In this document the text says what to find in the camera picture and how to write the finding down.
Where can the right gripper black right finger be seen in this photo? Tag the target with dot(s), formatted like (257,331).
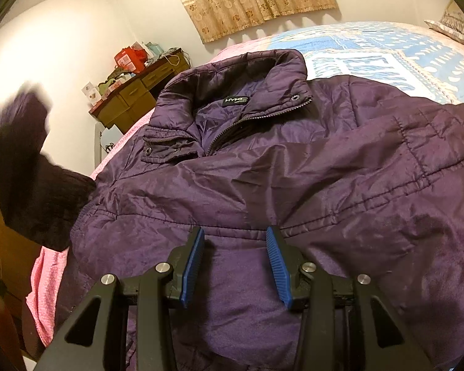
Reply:
(347,323)

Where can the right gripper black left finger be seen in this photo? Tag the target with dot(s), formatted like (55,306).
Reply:
(94,336)

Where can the dark purple quilted jacket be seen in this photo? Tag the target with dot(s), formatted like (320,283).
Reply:
(356,173)

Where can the white box beside desk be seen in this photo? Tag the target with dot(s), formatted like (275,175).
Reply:
(104,141)

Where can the dark wooden desk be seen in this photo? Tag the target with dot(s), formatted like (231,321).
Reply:
(129,102)

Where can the red gift box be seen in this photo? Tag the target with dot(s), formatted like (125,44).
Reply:
(131,59)

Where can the grey patterned pillow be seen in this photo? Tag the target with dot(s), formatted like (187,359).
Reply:
(451,23)

